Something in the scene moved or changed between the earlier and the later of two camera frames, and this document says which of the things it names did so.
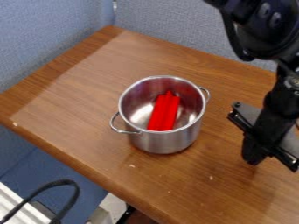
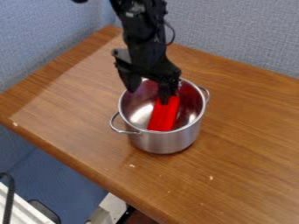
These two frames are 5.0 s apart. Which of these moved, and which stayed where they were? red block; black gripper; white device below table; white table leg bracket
Moved: black gripper
Stayed: white device below table; white table leg bracket; red block
